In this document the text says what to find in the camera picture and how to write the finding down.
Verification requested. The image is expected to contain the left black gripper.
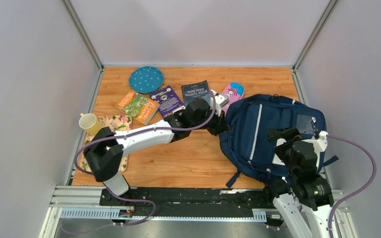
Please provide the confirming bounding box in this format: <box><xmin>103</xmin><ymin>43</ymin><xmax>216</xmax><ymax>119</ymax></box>
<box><xmin>190</xmin><ymin>105</ymin><xmax>230</xmax><ymax>136</ymax></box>

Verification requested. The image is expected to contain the navy blue backpack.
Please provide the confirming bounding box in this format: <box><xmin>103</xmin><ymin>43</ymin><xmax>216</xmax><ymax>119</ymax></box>
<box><xmin>219</xmin><ymin>94</ymin><xmax>340</xmax><ymax>188</ymax></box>

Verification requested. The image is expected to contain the Nineteen Eighty-Four dark book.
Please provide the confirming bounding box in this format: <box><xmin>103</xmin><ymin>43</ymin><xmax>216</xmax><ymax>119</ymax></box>
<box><xmin>181</xmin><ymin>80</ymin><xmax>210</xmax><ymax>107</ymax></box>

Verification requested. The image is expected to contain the orange treehouse book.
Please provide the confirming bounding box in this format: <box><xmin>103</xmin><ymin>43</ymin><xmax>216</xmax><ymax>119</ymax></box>
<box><xmin>115</xmin><ymin>90</ymin><xmax>159</xmax><ymax>125</ymax></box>

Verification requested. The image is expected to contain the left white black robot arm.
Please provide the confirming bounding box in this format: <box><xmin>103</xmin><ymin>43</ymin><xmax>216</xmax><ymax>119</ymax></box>
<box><xmin>80</xmin><ymin>94</ymin><xmax>230</xmax><ymax>206</ymax></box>

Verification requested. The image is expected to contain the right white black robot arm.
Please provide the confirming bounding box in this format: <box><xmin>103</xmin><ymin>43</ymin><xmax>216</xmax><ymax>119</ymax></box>
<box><xmin>263</xmin><ymin>127</ymin><xmax>335</xmax><ymax>238</ymax></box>

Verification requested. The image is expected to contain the pink cartoon pencil case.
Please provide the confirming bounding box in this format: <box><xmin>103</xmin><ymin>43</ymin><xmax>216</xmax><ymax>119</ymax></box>
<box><xmin>222</xmin><ymin>82</ymin><xmax>245</xmax><ymax>113</ymax></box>

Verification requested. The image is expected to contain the purple treehouse book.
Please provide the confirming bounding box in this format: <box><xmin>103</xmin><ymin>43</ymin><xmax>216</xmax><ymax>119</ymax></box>
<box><xmin>148</xmin><ymin>85</ymin><xmax>186</xmax><ymax>118</ymax></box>

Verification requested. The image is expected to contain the teal polka dot plate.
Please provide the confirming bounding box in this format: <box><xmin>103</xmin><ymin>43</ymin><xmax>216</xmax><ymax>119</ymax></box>
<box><xmin>128</xmin><ymin>66</ymin><xmax>164</xmax><ymax>94</ymax></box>

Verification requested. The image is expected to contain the yellow mug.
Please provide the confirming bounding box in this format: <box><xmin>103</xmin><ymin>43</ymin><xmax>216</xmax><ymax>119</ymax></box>
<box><xmin>78</xmin><ymin>113</ymin><xmax>103</xmax><ymax>136</ymax></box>

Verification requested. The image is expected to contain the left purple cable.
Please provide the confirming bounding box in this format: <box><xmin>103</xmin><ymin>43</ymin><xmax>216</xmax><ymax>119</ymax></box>
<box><xmin>74</xmin><ymin>92</ymin><xmax>217</xmax><ymax>227</ymax></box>

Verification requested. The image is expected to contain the purple cable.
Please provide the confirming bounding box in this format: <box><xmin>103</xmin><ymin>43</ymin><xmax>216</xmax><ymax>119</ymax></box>
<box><xmin>74</xmin><ymin>92</ymin><xmax>217</xmax><ymax>227</ymax></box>
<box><xmin>321</xmin><ymin>134</ymin><xmax>377</xmax><ymax>238</ymax></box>

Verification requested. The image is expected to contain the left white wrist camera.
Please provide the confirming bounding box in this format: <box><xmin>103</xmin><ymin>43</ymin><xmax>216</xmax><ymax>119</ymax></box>
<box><xmin>209</xmin><ymin>89</ymin><xmax>229</xmax><ymax>116</ymax></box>

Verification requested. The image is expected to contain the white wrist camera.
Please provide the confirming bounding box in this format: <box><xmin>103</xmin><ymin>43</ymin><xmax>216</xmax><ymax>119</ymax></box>
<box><xmin>303</xmin><ymin>131</ymin><xmax>328</xmax><ymax>156</ymax></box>
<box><xmin>209</xmin><ymin>89</ymin><xmax>229</xmax><ymax>116</ymax></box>

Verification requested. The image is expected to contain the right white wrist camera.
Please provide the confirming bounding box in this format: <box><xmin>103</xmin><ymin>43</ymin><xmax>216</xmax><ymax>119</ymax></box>
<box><xmin>303</xmin><ymin>131</ymin><xmax>328</xmax><ymax>156</ymax></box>

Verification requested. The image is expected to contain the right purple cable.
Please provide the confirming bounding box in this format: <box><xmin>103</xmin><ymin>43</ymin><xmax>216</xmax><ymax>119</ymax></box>
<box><xmin>321</xmin><ymin>134</ymin><xmax>377</xmax><ymax>238</ymax></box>

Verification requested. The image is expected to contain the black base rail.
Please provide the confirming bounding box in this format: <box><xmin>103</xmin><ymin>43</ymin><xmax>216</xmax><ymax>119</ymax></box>
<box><xmin>99</xmin><ymin>187</ymin><xmax>276</xmax><ymax>218</ymax></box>

